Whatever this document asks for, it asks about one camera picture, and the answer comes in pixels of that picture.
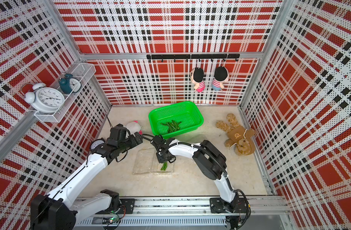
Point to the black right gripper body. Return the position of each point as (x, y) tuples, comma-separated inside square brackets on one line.
[(161, 158)]

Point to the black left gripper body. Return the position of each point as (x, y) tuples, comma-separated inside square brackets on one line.
[(129, 143)]

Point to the small green pepper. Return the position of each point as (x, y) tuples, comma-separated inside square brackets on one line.
[(176, 125), (164, 167), (167, 126), (172, 127)]

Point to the green plastic basket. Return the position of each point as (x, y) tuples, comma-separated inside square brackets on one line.
[(185, 112)]

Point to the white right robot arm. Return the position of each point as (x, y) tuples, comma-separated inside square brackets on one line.
[(211, 162)]

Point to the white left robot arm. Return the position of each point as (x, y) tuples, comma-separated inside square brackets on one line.
[(59, 210)]

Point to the pink striped plush toy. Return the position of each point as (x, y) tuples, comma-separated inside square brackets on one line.
[(134, 127)]

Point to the black alarm clock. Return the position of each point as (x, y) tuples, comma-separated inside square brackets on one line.
[(96, 143)]

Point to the brown plush bear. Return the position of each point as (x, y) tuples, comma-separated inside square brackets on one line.
[(238, 136)]

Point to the teal alarm clock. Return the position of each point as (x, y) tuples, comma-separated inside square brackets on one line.
[(69, 84)]

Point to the green circuit board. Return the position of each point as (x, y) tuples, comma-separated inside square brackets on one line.
[(110, 221)]

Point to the white alarm clock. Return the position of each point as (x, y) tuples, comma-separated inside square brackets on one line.
[(44, 99)]

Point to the hanging doll pink shirt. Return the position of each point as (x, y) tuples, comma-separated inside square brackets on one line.
[(197, 78)]

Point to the hanging doll striped shirt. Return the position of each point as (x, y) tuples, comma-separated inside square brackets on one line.
[(221, 76)]

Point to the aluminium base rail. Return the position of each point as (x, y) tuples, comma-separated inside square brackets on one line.
[(268, 212)]

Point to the white wire wall shelf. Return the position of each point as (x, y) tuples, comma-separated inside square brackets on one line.
[(81, 71)]

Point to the black hook rail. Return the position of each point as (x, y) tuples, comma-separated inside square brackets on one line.
[(191, 56)]

